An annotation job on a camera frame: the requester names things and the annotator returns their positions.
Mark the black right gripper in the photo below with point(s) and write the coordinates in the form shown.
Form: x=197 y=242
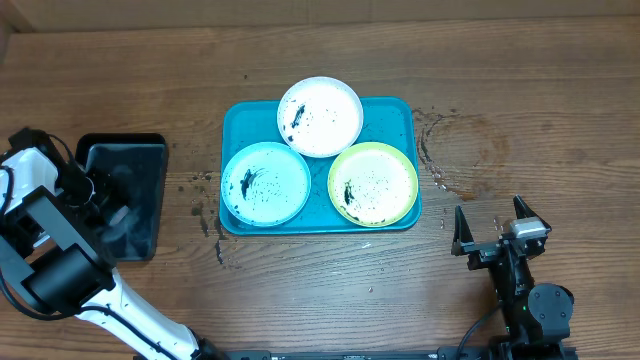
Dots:
x=495 y=248

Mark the white plate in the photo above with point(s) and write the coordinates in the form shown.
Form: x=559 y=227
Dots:
x=320 y=117

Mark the light blue plate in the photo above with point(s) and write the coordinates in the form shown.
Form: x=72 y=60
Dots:
x=265 y=184

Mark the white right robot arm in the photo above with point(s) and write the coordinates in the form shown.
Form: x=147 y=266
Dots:
x=537 y=316

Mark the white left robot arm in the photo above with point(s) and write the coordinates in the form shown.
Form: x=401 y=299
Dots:
x=69 y=216

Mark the yellow-green dirty plate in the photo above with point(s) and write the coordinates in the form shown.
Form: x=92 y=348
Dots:
x=372 y=184

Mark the blue plastic tray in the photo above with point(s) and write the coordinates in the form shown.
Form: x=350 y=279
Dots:
x=386 y=119

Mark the black water basin tray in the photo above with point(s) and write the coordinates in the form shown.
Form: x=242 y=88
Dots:
x=129 y=171

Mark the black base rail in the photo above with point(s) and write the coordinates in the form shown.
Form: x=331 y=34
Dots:
x=442 y=353

